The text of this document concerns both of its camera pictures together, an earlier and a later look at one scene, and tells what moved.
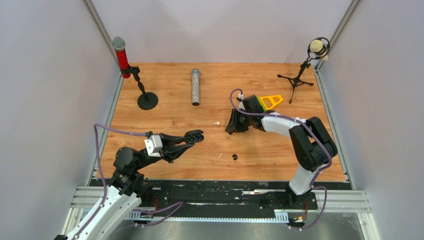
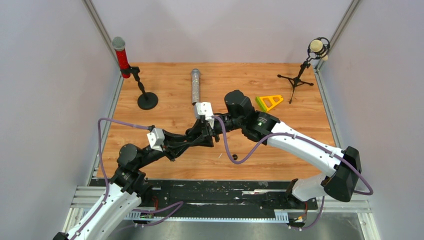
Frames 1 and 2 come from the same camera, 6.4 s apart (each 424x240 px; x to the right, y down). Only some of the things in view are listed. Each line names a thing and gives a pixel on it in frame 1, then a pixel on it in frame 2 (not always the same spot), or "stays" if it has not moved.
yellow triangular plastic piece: (265, 107) stays
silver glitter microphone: (196, 75) stays
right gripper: (234, 126) → (205, 139)
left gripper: (171, 150) stays
